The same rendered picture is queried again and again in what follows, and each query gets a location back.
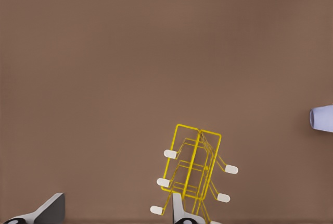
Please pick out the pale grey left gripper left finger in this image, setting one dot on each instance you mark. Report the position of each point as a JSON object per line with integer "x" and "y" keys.
{"x": 49, "y": 209}

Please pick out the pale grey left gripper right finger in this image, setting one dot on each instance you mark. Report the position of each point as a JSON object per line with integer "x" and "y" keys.
{"x": 177, "y": 208}

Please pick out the pale lilac cup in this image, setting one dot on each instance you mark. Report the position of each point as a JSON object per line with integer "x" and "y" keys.
{"x": 322, "y": 118}

